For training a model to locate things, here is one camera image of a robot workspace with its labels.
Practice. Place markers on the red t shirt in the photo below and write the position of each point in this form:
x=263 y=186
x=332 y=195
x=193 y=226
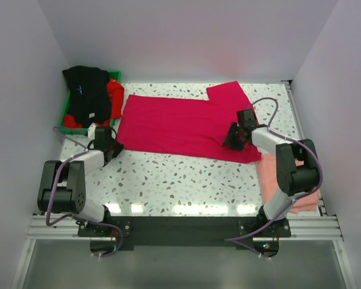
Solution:
x=100 y=113

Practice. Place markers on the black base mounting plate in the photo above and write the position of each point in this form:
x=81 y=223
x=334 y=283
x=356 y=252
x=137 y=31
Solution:
x=126 y=233

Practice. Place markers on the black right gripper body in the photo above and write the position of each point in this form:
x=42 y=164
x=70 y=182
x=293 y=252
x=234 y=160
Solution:
x=233 y=138

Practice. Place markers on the green plastic bin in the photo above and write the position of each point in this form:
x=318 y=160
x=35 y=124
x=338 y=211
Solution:
x=114 y=74

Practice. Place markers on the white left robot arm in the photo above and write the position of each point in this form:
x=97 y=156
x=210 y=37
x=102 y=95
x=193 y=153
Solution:
x=62 y=190

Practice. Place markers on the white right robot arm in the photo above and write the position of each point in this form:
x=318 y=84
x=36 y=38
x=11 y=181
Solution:
x=298 y=172

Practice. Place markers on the magenta t shirt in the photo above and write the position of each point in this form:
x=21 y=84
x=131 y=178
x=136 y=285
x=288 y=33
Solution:
x=191 y=127

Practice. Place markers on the aluminium table frame rail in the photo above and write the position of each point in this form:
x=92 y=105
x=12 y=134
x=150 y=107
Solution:
x=324 y=228

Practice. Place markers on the folded peach t shirt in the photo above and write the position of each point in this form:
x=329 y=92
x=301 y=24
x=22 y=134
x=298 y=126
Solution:
x=266 y=170

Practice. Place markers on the black t shirt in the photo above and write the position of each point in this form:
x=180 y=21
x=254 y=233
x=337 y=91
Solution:
x=89 y=99

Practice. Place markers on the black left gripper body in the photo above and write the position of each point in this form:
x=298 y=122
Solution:
x=115 y=147

